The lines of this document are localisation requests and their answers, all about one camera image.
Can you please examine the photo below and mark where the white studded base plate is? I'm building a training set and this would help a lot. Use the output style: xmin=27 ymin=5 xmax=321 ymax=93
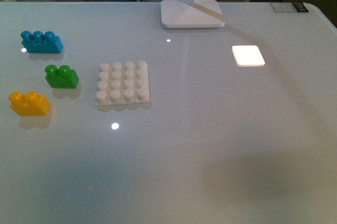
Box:
xmin=95 ymin=61 xmax=150 ymax=107

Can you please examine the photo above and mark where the white desk lamp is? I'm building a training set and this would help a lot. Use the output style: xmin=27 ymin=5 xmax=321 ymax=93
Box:
xmin=161 ymin=0 xmax=225 ymax=28

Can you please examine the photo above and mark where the yellow two-stud toy block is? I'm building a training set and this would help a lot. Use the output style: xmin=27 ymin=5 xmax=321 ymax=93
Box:
xmin=8 ymin=91 xmax=51 ymax=116

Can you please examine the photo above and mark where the blue three-stud toy block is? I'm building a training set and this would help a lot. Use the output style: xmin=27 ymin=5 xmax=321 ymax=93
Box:
xmin=21 ymin=31 xmax=64 ymax=54

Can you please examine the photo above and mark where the black and white table label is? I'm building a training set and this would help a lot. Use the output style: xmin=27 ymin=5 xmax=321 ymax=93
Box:
xmin=270 ymin=2 xmax=308 ymax=13

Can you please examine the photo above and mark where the green two-stud toy block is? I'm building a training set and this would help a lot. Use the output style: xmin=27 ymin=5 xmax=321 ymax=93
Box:
xmin=45 ymin=65 xmax=79 ymax=89

